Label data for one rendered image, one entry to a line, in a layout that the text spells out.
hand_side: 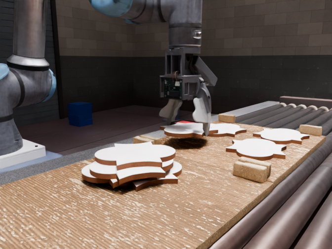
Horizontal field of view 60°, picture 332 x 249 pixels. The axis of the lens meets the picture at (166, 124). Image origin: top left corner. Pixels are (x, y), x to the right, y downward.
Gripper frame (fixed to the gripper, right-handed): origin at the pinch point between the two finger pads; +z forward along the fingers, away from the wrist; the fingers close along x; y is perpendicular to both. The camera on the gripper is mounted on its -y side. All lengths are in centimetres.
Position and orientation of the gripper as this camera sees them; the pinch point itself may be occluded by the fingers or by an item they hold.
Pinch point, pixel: (188, 129)
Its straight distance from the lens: 73.6
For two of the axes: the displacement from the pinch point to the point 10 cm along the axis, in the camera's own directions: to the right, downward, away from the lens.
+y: -6.4, 1.7, -7.5
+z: 0.0, 9.7, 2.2
